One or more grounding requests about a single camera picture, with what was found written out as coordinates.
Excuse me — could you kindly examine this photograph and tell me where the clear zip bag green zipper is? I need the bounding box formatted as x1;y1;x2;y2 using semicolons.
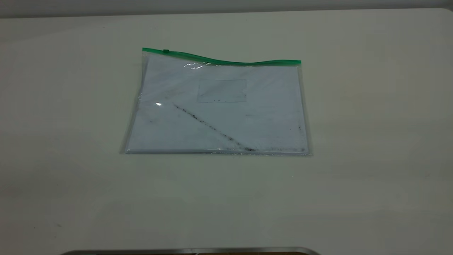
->
120;47;312;157

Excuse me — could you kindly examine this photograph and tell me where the silver metal rim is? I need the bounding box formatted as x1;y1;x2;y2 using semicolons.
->
60;247;321;255

